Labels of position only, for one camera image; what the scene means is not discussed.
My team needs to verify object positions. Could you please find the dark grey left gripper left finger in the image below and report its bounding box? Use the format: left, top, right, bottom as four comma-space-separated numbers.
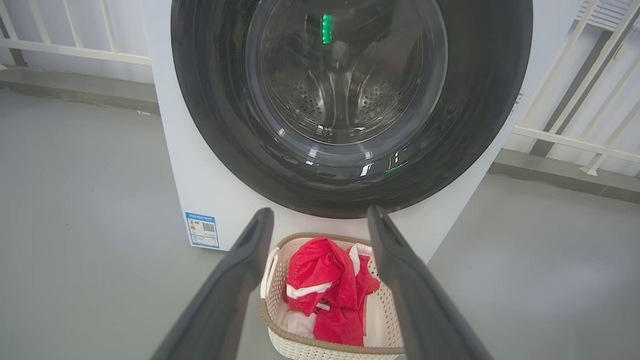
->
150, 207, 276, 360

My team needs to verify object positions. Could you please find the red garment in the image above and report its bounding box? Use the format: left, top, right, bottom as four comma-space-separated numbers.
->
280, 237, 381, 347

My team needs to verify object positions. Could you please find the cream perforated basket brown rim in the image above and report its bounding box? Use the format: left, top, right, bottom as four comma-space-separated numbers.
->
259, 232, 406, 360

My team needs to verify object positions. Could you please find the white front-load washing machine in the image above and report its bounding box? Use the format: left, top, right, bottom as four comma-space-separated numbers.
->
142, 0, 586, 263

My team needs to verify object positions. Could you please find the white window blind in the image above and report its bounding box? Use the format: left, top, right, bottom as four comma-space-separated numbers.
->
575, 0, 640, 32

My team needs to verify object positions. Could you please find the stainless steel washing machine drum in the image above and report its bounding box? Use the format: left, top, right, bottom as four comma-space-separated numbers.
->
245, 0, 449, 146

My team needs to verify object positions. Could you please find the blue energy label sticker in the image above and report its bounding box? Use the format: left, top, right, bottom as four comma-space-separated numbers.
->
185, 212, 220, 249

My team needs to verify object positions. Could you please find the washing machine glass door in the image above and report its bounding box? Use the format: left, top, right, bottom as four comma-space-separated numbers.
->
170, 0, 534, 219

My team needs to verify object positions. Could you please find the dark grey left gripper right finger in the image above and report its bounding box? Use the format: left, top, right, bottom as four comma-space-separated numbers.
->
367, 205, 496, 360

